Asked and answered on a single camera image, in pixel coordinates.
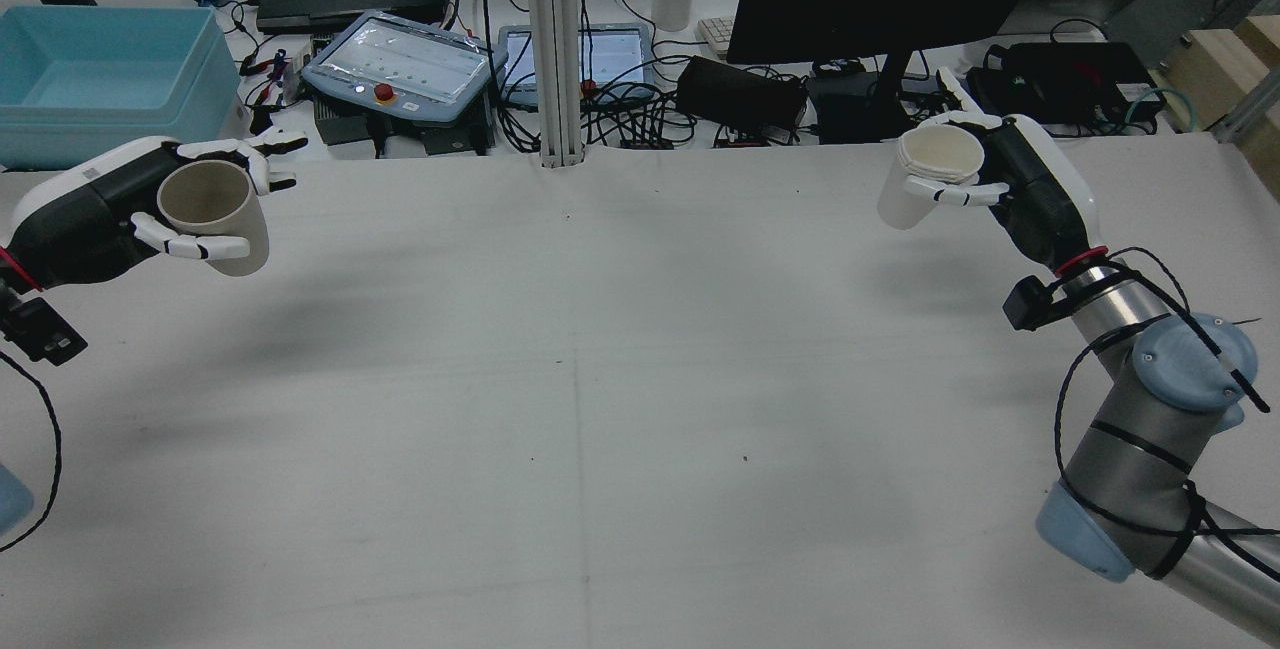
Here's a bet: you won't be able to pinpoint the black power adapter brick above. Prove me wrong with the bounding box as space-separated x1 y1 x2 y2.
675 55 810 134

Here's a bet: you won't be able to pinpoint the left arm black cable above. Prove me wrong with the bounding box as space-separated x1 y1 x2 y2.
0 347 65 556

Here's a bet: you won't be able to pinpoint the grey teach pendant red button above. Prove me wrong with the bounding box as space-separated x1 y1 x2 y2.
299 9 499 132

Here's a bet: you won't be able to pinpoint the paper cup brown inside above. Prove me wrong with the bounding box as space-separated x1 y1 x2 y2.
156 159 272 279

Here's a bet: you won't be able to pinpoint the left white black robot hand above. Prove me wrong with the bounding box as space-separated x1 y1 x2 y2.
0 133 310 293

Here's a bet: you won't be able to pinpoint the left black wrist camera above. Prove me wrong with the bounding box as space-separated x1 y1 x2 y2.
0 295 88 367

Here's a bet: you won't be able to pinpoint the white keyboard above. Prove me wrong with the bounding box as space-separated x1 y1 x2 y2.
695 15 738 60

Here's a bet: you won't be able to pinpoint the red black clip leads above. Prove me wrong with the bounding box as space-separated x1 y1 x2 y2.
232 0 306 138

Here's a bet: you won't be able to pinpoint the black electronics device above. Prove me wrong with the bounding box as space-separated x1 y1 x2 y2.
964 40 1168 138

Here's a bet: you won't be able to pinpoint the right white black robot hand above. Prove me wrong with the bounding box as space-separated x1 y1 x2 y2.
900 68 1105 273

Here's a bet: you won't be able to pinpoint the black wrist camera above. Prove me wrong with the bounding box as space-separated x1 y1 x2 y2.
1002 273 1063 333
0 295 88 367

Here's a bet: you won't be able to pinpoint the paper cup cream inside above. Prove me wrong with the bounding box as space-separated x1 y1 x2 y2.
877 122 987 232

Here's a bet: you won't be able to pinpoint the black rectangular box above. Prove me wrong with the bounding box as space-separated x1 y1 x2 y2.
805 69 923 146

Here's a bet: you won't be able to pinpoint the wooden box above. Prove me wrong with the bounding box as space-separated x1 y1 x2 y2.
1158 15 1280 202

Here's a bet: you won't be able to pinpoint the grey teach pendant lit screen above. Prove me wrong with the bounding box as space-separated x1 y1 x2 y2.
496 21 657 112

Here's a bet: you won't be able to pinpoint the aluminium camera post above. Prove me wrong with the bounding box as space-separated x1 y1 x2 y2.
522 0 584 169

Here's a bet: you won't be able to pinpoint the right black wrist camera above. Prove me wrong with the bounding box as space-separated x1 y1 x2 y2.
1002 273 1063 333

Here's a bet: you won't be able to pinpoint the teal plastic bin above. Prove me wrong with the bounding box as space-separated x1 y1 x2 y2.
0 5 242 171

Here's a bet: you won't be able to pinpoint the aluminium frame profile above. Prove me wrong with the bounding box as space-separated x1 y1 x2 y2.
1208 69 1280 146

